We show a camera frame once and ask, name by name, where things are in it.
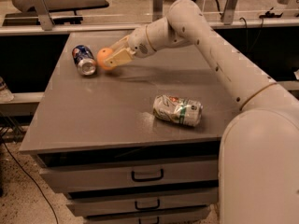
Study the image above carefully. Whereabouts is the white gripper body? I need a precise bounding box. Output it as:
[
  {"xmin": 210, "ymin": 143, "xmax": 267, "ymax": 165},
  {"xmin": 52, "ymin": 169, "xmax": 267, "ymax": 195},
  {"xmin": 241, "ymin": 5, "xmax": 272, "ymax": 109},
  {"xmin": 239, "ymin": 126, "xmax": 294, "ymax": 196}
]
[{"xmin": 128, "ymin": 27, "xmax": 155, "ymax": 58}]

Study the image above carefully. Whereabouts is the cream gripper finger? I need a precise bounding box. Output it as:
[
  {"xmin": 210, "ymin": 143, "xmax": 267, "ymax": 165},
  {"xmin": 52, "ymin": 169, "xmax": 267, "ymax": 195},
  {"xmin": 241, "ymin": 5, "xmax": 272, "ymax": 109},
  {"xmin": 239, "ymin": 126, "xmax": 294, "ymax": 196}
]
[
  {"xmin": 110, "ymin": 35, "xmax": 129, "ymax": 51},
  {"xmin": 103, "ymin": 48, "xmax": 135, "ymax": 68}
]

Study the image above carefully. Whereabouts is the orange fruit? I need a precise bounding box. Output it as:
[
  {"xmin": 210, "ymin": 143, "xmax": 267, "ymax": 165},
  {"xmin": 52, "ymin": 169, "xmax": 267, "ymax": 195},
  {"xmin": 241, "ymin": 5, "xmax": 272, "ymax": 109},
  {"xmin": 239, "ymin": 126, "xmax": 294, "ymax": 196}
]
[{"xmin": 96, "ymin": 48, "xmax": 113, "ymax": 70}]

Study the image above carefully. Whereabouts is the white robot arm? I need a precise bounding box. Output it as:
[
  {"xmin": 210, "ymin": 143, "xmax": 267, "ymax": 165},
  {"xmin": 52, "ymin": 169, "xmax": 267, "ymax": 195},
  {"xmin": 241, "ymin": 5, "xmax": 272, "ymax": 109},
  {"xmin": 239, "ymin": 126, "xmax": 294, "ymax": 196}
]
[{"xmin": 100, "ymin": 0, "xmax": 299, "ymax": 224}]

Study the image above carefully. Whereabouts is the blue pepsi can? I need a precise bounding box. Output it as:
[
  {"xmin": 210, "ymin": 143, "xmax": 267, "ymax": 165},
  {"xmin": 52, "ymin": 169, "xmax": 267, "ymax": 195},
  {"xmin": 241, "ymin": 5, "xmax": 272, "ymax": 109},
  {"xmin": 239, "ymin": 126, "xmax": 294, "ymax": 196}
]
[{"xmin": 72, "ymin": 45, "xmax": 96, "ymax": 76}]

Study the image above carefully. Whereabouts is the white green crushed can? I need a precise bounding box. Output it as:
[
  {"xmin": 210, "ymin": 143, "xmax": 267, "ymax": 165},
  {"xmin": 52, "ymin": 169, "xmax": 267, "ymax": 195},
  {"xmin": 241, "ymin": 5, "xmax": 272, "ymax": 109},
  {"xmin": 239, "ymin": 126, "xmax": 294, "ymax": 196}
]
[{"xmin": 153, "ymin": 95, "xmax": 203, "ymax": 127}]

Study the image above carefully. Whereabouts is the grey drawer cabinet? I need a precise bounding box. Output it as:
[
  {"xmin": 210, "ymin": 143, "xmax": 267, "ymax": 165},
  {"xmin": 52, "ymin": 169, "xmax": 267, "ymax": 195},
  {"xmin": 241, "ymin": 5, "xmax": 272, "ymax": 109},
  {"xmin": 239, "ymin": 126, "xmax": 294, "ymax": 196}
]
[{"xmin": 19, "ymin": 28, "xmax": 250, "ymax": 224}]

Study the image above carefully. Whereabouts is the top grey drawer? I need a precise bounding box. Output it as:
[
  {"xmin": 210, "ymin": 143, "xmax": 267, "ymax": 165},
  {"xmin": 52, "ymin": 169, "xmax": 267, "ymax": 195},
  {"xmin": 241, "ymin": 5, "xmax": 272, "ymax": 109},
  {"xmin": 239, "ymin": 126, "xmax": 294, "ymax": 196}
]
[{"xmin": 40, "ymin": 160, "xmax": 218, "ymax": 193}]

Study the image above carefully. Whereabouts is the grey drawer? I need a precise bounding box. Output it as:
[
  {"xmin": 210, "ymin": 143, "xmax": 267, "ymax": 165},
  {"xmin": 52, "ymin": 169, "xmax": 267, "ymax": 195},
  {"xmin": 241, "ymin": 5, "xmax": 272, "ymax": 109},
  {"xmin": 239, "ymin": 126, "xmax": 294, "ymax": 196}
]
[
  {"xmin": 66, "ymin": 188, "xmax": 218, "ymax": 217},
  {"xmin": 40, "ymin": 160, "xmax": 218, "ymax": 193},
  {"xmin": 84, "ymin": 205, "xmax": 210, "ymax": 224}
]

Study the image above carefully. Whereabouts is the middle grey drawer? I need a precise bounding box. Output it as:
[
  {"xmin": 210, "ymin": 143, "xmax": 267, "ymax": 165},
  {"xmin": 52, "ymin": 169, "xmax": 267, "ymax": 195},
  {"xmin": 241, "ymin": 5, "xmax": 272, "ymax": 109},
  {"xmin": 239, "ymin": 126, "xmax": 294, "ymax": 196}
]
[{"xmin": 66, "ymin": 188, "xmax": 218, "ymax": 217}]

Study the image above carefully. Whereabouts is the bottom grey drawer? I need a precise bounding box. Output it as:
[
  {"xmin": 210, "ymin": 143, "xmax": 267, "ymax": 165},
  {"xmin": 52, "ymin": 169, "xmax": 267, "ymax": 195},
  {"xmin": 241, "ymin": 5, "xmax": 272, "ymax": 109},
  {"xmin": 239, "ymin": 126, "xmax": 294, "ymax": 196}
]
[{"xmin": 84, "ymin": 205, "xmax": 210, "ymax": 224}]

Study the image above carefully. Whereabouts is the middle metal bracket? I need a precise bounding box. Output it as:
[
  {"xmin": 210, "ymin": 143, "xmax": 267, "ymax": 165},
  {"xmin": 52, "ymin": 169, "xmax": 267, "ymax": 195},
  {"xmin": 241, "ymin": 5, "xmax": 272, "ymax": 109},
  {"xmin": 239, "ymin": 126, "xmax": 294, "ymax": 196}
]
[{"xmin": 152, "ymin": 0, "xmax": 163, "ymax": 21}]

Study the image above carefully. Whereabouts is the metal bracket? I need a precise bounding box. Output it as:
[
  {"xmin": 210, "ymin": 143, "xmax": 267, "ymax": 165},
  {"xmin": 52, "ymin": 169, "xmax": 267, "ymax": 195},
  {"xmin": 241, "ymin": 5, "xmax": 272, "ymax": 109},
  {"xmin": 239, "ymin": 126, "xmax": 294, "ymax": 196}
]
[
  {"xmin": 12, "ymin": 0, "xmax": 54, "ymax": 31},
  {"xmin": 221, "ymin": 0, "xmax": 238, "ymax": 25},
  {"xmin": 152, "ymin": 0, "xmax": 163, "ymax": 21}
]

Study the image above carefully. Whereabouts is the right metal bracket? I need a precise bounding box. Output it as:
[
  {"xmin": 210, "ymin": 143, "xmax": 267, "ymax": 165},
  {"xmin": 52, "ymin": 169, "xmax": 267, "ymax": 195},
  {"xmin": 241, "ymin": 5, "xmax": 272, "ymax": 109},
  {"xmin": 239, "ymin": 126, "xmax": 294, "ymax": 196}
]
[{"xmin": 221, "ymin": 0, "xmax": 238, "ymax": 25}]

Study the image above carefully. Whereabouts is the left metal bracket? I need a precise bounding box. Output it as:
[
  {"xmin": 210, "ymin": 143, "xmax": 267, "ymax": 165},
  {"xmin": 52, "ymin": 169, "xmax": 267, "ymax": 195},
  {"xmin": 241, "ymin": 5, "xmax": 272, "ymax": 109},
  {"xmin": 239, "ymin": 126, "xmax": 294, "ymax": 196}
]
[{"xmin": 12, "ymin": 0, "xmax": 54, "ymax": 31}]

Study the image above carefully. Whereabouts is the black hanging cable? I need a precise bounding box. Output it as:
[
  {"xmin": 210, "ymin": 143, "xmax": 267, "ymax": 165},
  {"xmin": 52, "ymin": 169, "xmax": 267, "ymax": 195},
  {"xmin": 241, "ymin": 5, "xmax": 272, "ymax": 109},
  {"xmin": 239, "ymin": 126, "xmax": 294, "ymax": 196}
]
[{"xmin": 238, "ymin": 17, "xmax": 264, "ymax": 58}]

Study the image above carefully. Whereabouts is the black floor cable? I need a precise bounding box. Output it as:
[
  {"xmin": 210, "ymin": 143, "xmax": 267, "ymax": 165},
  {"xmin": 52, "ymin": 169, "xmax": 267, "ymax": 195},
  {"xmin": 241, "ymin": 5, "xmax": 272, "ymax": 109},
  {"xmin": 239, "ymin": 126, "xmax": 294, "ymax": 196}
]
[{"xmin": 0, "ymin": 133, "xmax": 61, "ymax": 224}]

